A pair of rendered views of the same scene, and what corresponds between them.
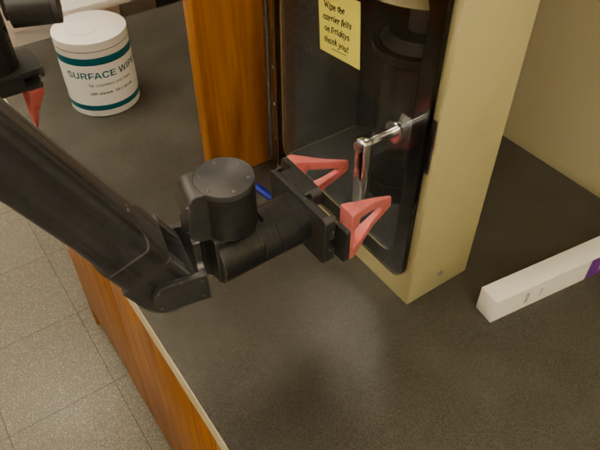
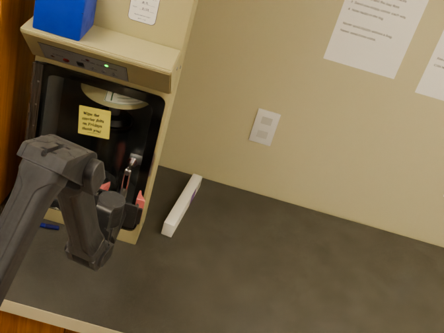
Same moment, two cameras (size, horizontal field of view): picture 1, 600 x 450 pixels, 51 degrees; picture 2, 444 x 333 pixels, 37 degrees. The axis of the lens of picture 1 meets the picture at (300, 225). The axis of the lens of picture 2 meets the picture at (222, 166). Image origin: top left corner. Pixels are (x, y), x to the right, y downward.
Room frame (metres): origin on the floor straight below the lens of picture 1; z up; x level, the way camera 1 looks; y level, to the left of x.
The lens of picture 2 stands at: (-0.33, 0.89, 2.09)
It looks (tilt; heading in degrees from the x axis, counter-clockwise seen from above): 32 degrees down; 303
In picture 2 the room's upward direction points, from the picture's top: 17 degrees clockwise
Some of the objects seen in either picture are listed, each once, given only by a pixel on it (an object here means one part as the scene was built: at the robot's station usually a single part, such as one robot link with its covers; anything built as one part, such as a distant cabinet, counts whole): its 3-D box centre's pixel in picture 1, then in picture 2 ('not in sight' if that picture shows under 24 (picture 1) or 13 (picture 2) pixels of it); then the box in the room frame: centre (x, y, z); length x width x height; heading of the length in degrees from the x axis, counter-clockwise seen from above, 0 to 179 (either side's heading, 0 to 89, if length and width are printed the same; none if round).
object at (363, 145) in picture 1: (373, 164); (127, 179); (0.55, -0.08, 1.17); 0.05 x 0.03 x 0.10; 124
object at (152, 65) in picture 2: not in sight; (100, 60); (0.62, -0.01, 1.46); 0.32 x 0.11 x 0.10; 35
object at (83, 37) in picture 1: (97, 63); not in sight; (1.03, 0.37, 1.01); 0.13 x 0.13 x 0.15
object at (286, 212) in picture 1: (282, 223); (111, 217); (0.48, 0.02, 1.14); 0.10 x 0.07 x 0.07; 35
